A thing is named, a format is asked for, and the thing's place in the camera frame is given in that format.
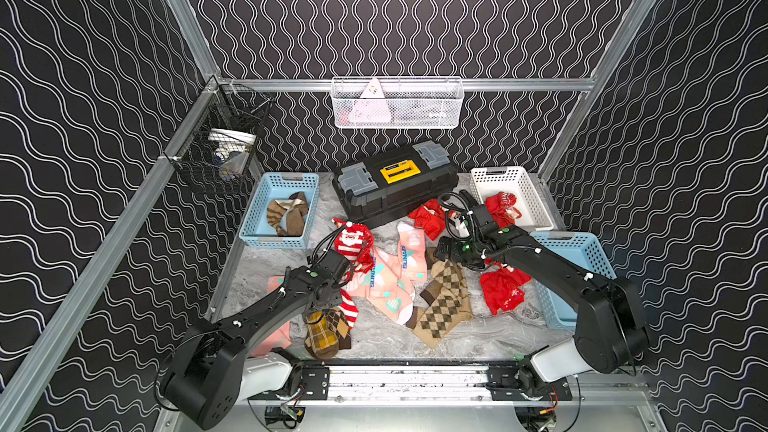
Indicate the pink sock left edge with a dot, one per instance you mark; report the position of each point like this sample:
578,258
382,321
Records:
281,338

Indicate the black wire wall basket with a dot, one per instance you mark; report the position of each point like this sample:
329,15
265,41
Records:
218,158

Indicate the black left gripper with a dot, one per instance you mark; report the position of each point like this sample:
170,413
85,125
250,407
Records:
327,296

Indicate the pink patterned sock upper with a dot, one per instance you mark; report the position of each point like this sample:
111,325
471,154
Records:
411,252

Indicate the yellow brown plaid sock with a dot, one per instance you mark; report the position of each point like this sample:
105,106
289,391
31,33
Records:
328,333

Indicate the clear wall-mounted basket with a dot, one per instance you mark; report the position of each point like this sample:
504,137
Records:
397,102

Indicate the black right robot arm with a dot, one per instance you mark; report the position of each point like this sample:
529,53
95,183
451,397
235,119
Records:
611,328

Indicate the black toolbox yellow handle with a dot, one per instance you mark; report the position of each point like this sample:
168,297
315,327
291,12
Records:
388,186

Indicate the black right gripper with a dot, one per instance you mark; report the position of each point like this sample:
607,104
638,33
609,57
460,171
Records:
451,242

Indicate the pink dotted sock centre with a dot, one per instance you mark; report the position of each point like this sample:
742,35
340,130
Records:
385,287

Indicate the red penguin sock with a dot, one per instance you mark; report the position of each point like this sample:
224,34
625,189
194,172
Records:
502,207

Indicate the white perforated plastic basket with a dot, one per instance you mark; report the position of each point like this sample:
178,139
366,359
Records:
528,211

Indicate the brown striped sock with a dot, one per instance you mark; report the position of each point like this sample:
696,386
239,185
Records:
273,216

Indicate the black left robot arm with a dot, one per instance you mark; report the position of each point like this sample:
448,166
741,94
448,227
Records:
205,372

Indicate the red santa striped sock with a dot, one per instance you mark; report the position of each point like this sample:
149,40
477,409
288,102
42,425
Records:
355,242

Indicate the red snowflake sock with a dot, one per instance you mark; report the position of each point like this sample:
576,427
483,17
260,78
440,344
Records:
502,289

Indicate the tan argyle sock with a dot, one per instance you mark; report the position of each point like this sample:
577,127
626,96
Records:
447,300

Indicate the red white striped sock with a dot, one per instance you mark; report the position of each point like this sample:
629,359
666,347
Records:
348,309

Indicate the left light blue basket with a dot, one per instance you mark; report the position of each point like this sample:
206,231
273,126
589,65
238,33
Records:
256,232

